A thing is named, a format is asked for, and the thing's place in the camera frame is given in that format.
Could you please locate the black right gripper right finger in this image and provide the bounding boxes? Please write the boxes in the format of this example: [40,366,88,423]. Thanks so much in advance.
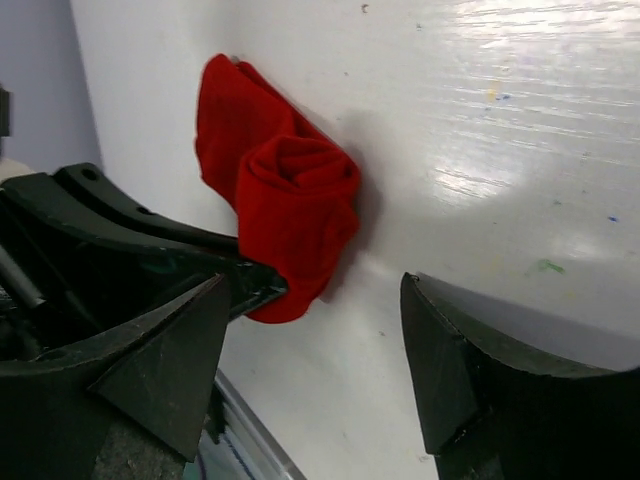
[400,273,639,479]

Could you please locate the aluminium frame rail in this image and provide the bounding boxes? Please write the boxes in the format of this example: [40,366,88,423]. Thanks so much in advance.
[183,371,305,480]

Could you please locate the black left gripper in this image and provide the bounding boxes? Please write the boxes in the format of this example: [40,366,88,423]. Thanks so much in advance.
[1,163,288,357]

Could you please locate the red sock with white pattern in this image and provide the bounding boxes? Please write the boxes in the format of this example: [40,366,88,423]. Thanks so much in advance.
[195,54,361,324]

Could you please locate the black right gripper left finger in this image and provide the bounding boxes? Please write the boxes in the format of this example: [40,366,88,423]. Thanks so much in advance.
[1,275,230,479]

